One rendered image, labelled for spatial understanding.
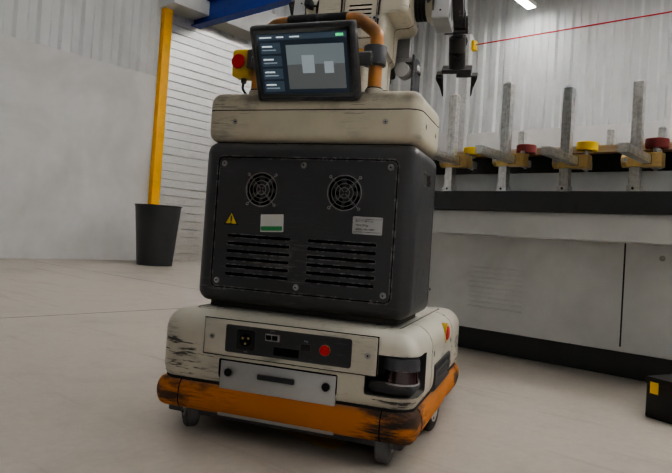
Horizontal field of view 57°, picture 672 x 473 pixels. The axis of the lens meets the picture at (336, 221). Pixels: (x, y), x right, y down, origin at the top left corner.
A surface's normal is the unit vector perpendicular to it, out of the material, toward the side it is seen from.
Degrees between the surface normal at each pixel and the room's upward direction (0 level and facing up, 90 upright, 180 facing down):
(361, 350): 90
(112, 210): 90
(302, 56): 115
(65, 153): 90
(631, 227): 90
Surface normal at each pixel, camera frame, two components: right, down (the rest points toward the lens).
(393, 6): -0.32, -0.18
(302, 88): -0.33, 0.38
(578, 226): -0.65, -0.06
